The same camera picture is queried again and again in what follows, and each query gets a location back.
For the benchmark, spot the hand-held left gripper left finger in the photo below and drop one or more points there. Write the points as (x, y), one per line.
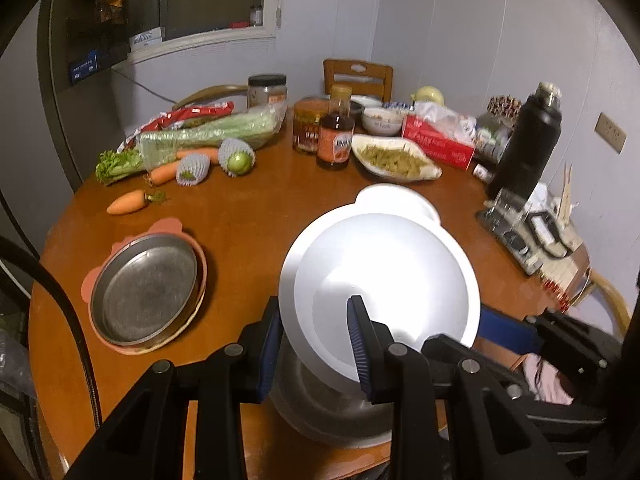
(270, 355)

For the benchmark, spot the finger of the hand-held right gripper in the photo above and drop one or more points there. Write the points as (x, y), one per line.
(515, 385)
(505, 330)

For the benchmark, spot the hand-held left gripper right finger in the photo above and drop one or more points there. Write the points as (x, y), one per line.
(361, 350)

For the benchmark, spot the steel bowl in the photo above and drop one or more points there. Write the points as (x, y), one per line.
(320, 405)

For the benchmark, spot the red and white paper bowl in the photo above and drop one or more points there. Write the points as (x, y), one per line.
(395, 200)
(390, 270)

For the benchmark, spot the round metal pan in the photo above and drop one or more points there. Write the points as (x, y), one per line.
(145, 287)

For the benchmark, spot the pink plate with ears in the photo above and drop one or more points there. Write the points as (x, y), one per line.
(167, 226)

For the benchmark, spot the pink cloth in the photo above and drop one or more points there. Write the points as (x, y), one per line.
(550, 380)

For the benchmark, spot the red hanging ornament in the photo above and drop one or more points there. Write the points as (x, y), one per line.
(556, 292)

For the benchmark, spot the cluttered tray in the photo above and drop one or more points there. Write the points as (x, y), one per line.
(535, 232)

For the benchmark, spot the wooden chair armrest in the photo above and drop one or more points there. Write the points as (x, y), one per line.
(612, 300)

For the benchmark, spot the wooden sticks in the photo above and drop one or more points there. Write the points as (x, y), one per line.
(567, 195)

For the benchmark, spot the black thermos flask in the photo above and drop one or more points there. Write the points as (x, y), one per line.
(530, 145)

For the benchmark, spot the leaf-shaped dish with food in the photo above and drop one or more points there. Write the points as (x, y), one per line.
(395, 157)

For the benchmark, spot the green fruit in foam net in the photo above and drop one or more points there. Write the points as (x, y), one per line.
(192, 169)
(237, 160)

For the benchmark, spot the red tissue box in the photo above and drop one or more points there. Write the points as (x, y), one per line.
(437, 142)

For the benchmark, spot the black curved tube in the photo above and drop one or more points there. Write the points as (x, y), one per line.
(65, 305)

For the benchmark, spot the brown sauce bottle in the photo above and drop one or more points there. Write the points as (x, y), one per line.
(334, 140)

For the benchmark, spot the brown pine cone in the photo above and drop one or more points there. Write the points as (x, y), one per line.
(505, 106)

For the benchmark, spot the celery in plastic wrap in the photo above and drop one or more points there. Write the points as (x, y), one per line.
(215, 132)

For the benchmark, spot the chili sauce jar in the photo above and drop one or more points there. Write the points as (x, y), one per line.
(306, 127)

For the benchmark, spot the small patterned bowl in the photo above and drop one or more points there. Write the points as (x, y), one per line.
(382, 121)

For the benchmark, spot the yellow round fruit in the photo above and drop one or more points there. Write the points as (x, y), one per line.
(429, 95)

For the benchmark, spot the red snack packet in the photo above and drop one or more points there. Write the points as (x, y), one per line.
(190, 112)

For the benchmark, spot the glass jar with black lid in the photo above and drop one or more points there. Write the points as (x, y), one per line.
(267, 91)

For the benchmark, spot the curved wooden chair back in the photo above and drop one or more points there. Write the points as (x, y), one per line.
(210, 92)

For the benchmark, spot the grey refrigerator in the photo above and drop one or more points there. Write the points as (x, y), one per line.
(35, 135)

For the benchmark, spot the small jar on sill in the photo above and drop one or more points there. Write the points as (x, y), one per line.
(256, 16)

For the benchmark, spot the white box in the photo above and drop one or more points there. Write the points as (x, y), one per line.
(146, 39)

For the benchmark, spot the blue box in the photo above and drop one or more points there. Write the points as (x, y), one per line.
(82, 66)

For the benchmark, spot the dark cabinet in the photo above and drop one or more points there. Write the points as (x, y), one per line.
(90, 20)

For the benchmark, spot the wall socket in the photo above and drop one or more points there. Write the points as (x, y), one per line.
(611, 132)

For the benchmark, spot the white window frame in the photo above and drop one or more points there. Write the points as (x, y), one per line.
(200, 42)

